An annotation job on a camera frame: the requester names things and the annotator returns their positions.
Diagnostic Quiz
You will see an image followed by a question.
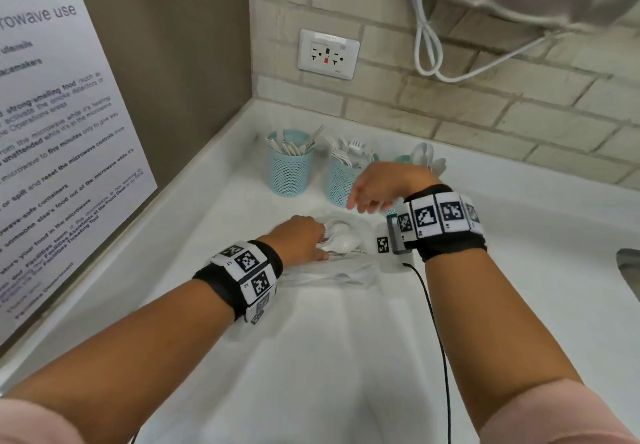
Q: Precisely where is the person's right forearm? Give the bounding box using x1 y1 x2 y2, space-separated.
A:
422 248 583 432

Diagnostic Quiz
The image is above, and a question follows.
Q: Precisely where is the black right wrist band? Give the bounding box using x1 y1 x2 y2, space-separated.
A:
385 184 487 263

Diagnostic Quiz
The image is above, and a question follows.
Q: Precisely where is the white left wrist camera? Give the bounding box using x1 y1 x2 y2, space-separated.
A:
245 293 273 327

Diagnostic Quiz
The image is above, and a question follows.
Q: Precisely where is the person's pink right sleeve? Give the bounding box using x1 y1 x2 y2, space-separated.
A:
479 378 640 444

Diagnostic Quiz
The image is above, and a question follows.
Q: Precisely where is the white printed notice poster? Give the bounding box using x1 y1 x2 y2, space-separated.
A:
0 0 159 347

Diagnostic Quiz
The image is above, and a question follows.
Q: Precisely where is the person's left hand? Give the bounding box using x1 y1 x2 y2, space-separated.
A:
257 215 331 267

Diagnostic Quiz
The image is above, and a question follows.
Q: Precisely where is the person's pink sleeve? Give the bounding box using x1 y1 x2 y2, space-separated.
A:
479 378 640 444
0 397 86 444

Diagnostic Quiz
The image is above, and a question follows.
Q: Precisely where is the person's right hand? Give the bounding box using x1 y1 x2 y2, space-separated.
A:
345 161 443 215

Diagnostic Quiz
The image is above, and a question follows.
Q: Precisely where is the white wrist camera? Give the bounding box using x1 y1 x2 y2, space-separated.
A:
245 293 273 327
375 223 419 275

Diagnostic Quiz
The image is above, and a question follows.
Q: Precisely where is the bunch of white plastic knives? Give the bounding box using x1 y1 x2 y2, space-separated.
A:
265 124 326 156

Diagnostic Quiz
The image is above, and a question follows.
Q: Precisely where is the person's left forearm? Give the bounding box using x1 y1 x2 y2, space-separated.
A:
0 278 236 444

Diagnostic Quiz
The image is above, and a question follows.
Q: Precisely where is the dark sink basin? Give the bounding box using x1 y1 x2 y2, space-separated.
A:
615 248 640 302

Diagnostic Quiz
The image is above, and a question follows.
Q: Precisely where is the person's pink left sleeve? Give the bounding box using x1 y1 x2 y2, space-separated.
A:
0 397 86 444

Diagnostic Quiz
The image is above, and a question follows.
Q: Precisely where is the clear plastic bag of cutlery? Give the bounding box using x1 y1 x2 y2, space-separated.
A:
277 214 381 289

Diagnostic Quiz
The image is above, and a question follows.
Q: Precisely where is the black right camera cable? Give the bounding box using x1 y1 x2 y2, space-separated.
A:
402 262 453 444

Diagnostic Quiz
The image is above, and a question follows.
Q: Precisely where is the white plastic spoon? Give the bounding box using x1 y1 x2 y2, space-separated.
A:
319 222 363 255

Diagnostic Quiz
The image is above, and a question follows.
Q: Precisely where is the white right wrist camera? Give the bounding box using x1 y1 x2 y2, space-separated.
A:
375 223 419 275

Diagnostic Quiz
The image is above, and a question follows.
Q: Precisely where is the black left wrist band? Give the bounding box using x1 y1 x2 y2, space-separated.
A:
192 240 285 322

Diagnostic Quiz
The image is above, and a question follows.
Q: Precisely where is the white wall power outlet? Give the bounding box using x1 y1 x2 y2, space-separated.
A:
297 28 361 81

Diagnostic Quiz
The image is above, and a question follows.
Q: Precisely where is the black wrist band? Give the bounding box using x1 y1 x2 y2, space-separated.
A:
192 240 285 322
385 184 487 263

